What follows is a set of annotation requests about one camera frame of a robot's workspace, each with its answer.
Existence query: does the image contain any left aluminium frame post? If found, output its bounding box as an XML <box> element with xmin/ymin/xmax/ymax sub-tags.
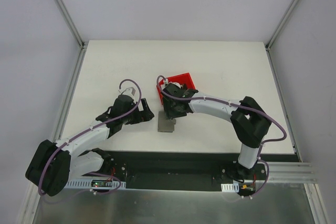
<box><xmin>39</xmin><ymin>0</ymin><xmax>89</xmax><ymax>50</ymax></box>

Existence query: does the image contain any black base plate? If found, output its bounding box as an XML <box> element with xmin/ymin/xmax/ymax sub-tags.
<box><xmin>81</xmin><ymin>150</ymin><xmax>274</xmax><ymax>190</ymax></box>

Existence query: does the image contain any right white cable duct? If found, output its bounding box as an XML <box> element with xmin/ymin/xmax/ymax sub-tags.
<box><xmin>220</xmin><ymin>182</ymin><xmax>239</xmax><ymax>193</ymax></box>

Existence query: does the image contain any purple cable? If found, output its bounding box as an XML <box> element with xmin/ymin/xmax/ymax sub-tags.
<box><xmin>38</xmin><ymin>78</ymin><xmax>144</xmax><ymax>197</ymax></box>
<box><xmin>156</xmin><ymin>74</ymin><xmax>287</xmax><ymax>200</ymax></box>

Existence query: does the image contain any aluminium frame post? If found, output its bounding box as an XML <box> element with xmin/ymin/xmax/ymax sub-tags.
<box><xmin>264</xmin><ymin>0</ymin><xmax>320</xmax><ymax>51</ymax></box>
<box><xmin>39</xmin><ymin>0</ymin><xmax>89</xmax><ymax>50</ymax></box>

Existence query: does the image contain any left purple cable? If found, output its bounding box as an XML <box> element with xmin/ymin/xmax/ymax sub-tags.
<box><xmin>38</xmin><ymin>78</ymin><xmax>144</xmax><ymax>197</ymax></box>

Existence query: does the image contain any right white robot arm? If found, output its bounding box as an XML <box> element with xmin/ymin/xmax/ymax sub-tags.
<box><xmin>160</xmin><ymin>82</ymin><xmax>271</xmax><ymax>179</ymax></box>

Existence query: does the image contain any left white cable duct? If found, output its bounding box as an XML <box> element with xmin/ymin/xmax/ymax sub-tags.
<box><xmin>64</xmin><ymin>178</ymin><xmax>126</xmax><ymax>190</ymax></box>

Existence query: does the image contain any right aluminium frame post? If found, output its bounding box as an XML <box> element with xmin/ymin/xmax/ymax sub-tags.
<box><xmin>264</xmin><ymin>0</ymin><xmax>320</xmax><ymax>51</ymax></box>

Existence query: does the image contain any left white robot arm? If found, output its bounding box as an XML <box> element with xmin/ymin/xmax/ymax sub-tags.
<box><xmin>25</xmin><ymin>94</ymin><xmax>154</xmax><ymax>197</ymax></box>

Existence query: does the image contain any grey leather card holder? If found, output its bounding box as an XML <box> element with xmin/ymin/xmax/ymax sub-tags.
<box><xmin>157</xmin><ymin>111</ymin><xmax>176</xmax><ymax>133</ymax></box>

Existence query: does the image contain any white cable duct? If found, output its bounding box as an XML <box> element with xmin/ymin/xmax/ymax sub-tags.
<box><xmin>64</xmin><ymin>178</ymin><xmax>126</xmax><ymax>190</ymax></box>
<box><xmin>220</xmin><ymin>182</ymin><xmax>239</xmax><ymax>193</ymax></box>

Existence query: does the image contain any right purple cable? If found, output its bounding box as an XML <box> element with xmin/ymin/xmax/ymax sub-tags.
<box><xmin>156</xmin><ymin>74</ymin><xmax>287</xmax><ymax>200</ymax></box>

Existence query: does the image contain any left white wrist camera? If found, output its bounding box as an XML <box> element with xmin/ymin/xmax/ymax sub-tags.
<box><xmin>119</xmin><ymin>87</ymin><xmax>136</xmax><ymax>99</ymax></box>

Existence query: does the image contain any red plastic bin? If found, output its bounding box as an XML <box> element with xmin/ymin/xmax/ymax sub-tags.
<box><xmin>159</xmin><ymin>72</ymin><xmax>195</xmax><ymax>89</ymax></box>

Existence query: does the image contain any aluminium front rail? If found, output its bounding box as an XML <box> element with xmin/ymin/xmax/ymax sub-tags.
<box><xmin>268</xmin><ymin>162</ymin><xmax>317</xmax><ymax>184</ymax></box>

